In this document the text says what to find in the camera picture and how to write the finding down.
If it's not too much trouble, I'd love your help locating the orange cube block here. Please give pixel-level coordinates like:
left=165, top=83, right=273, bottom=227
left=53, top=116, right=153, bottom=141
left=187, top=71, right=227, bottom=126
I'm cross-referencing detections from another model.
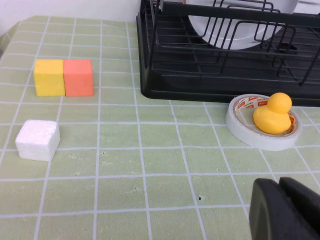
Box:
left=63, top=59, right=95, bottom=98

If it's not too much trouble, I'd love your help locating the gray plate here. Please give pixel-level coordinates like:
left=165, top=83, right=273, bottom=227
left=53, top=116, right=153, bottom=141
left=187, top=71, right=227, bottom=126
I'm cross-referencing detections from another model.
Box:
left=187, top=0, right=300, bottom=50

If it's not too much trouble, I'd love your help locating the green checkered tablecloth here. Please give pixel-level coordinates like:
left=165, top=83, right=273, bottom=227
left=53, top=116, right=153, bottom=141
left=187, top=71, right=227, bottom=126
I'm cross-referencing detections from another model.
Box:
left=0, top=15, right=320, bottom=240

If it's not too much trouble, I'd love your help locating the yellow rubber duck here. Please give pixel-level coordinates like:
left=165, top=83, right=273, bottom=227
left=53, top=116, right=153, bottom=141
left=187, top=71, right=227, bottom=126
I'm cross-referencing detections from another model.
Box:
left=252, top=92, right=293, bottom=135

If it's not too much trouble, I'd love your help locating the black wire dish rack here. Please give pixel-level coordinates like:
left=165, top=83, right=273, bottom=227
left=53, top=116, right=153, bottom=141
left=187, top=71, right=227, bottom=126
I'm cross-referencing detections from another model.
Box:
left=136, top=0, right=320, bottom=107

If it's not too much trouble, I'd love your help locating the white tape roll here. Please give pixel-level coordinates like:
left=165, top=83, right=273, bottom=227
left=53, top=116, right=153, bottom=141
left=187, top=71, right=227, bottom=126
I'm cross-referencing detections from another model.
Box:
left=225, top=93, right=303, bottom=152

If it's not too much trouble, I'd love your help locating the yellow cube block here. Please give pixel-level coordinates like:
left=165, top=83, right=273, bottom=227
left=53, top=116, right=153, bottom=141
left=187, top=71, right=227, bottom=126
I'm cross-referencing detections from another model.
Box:
left=33, top=59, right=66, bottom=97

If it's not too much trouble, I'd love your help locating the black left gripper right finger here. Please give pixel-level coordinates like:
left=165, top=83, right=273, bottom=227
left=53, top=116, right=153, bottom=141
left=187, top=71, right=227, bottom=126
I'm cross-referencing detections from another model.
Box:
left=278, top=176, right=320, bottom=240

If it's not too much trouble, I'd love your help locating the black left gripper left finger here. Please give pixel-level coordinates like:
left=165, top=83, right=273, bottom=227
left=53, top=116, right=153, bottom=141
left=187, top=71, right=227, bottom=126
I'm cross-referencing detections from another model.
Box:
left=249, top=177, right=310, bottom=240

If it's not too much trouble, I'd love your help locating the white foam cube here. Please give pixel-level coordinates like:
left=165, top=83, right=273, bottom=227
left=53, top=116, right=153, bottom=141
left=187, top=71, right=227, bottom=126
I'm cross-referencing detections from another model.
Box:
left=14, top=119, right=61, bottom=162

